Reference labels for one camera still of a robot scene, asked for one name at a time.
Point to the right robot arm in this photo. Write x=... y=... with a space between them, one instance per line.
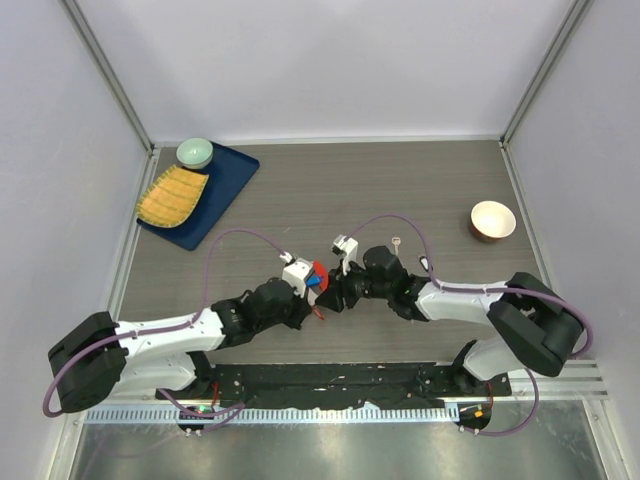
x=535 y=329

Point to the blue key tag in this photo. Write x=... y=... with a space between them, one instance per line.
x=314 y=280

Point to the black key fob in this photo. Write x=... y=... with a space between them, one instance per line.
x=424 y=262

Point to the green ceramic bowl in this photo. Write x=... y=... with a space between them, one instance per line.
x=195 y=153

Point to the grey keyring holder red handle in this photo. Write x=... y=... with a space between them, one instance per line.
x=313 y=293

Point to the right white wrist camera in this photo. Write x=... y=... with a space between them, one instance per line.
x=346 y=248

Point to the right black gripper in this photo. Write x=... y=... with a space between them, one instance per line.
x=339 y=287

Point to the blue tray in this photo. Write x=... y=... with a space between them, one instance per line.
x=229 y=172

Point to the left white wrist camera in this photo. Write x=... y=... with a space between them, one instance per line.
x=296 y=272

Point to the left aluminium frame post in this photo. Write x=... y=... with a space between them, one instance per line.
x=83 y=29

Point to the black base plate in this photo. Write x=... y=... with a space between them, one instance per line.
x=388 y=386

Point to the silver key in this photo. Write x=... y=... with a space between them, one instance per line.
x=396 y=242

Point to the right aluminium frame post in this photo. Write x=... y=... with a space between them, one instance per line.
x=571 y=21

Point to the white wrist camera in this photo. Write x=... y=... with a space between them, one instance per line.
x=346 y=248
x=296 y=272

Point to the slotted cable duct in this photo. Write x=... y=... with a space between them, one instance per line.
x=166 y=414

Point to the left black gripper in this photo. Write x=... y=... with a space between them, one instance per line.
x=302 y=309

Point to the aluminium frame post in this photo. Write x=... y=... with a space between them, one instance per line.
x=83 y=29
x=571 y=21

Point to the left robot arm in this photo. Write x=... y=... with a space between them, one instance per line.
x=101 y=357

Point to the yellow woven mat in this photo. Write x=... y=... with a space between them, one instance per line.
x=171 y=198

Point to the white brown bowl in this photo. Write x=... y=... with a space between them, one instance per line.
x=491 y=221

